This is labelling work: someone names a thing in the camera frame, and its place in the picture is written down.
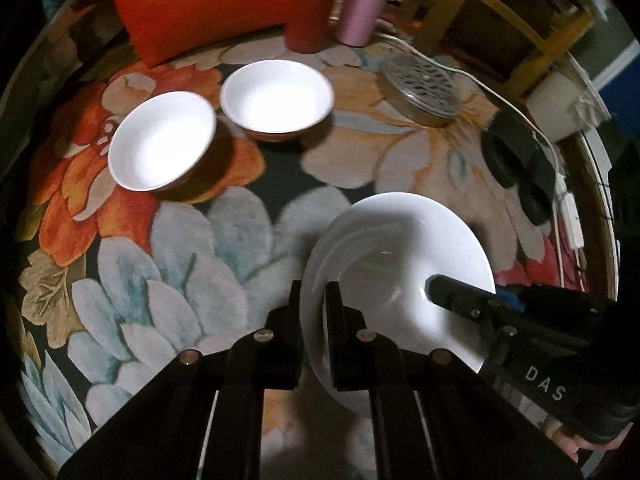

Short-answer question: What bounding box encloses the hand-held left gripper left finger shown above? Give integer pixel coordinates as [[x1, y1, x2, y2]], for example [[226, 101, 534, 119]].
[[57, 280, 305, 480]]

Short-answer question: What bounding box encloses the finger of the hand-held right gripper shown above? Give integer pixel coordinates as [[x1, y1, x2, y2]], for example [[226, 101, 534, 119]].
[[425, 275, 518, 341], [494, 284, 529, 312]]

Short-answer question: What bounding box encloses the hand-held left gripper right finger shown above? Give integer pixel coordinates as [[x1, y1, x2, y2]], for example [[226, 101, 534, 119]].
[[324, 280, 586, 480]]

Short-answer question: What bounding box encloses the white bear print plate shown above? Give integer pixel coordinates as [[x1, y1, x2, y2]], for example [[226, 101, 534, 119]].
[[299, 192, 497, 417]]

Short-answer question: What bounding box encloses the white bowl with red outside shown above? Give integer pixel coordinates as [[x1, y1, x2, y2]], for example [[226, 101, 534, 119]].
[[220, 59, 335, 143], [107, 91, 217, 193]]

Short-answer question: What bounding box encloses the person's right hand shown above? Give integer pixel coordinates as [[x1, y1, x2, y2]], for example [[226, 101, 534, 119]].
[[549, 426, 617, 466]]

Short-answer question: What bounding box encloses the white power strip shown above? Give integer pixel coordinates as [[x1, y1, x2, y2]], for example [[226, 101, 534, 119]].
[[562, 192, 586, 250]]

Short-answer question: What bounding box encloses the white plastic bucket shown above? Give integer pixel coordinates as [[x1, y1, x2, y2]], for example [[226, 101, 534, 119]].
[[525, 57, 613, 143]]

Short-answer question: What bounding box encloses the round perforated metal tin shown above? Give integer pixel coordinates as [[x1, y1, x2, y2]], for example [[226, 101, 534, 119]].
[[381, 54, 462, 128]]

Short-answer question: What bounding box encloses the wooden stool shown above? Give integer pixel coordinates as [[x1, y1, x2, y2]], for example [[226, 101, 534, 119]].
[[400, 0, 598, 101]]

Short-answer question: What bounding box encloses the pink thermos bottle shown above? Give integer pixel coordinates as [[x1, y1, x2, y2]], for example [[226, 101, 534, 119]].
[[335, 0, 405, 47]]

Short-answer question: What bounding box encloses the red thermos bottle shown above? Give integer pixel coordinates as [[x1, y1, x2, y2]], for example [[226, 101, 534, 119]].
[[284, 0, 346, 53]]

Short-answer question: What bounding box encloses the red shopping bag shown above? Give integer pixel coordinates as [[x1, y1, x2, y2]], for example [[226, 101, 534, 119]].
[[97, 0, 301, 68]]

